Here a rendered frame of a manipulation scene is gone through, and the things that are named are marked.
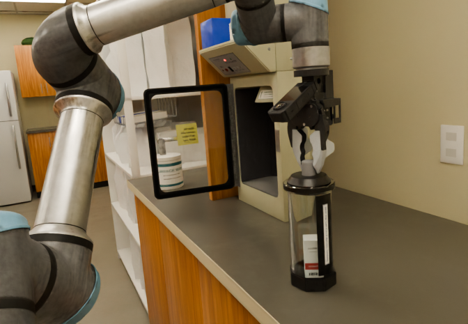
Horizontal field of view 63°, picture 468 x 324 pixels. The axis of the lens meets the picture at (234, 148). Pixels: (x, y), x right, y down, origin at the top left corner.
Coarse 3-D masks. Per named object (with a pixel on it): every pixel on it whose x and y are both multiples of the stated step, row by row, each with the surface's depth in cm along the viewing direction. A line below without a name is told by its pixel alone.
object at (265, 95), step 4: (260, 88) 128; (264, 88) 126; (268, 88) 125; (260, 92) 127; (264, 92) 126; (268, 92) 124; (272, 92) 124; (260, 96) 126; (264, 96) 125; (268, 96) 124; (272, 96) 123; (256, 100) 129; (260, 100) 126; (264, 100) 125; (268, 100) 124; (272, 100) 123
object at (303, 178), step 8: (304, 160) 80; (312, 160) 79; (304, 168) 79; (312, 168) 79; (296, 176) 79; (304, 176) 79; (312, 176) 78; (320, 176) 78; (328, 176) 79; (296, 184) 77; (304, 184) 76; (312, 184) 76; (320, 184) 76
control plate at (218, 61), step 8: (216, 56) 127; (224, 56) 122; (232, 56) 119; (216, 64) 133; (224, 64) 128; (232, 64) 124; (240, 64) 120; (224, 72) 135; (232, 72) 130; (240, 72) 126
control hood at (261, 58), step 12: (216, 48) 121; (228, 48) 115; (240, 48) 110; (252, 48) 108; (264, 48) 110; (240, 60) 117; (252, 60) 112; (264, 60) 110; (252, 72) 120; (264, 72) 117
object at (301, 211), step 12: (288, 192) 80; (324, 192) 76; (288, 204) 81; (300, 204) 77; (312, 204) 76; (288, 216) 82; (300, 216) 78; (312, 216) 77; (300, 228) 78; (312, 228) 77; (300, 240) 79; (312, 240) 78; (300, 252) 79; (312, 252) 78; (300, 264) 80; (312, 264) 79; (312, 276) 79; (324, 276) 79
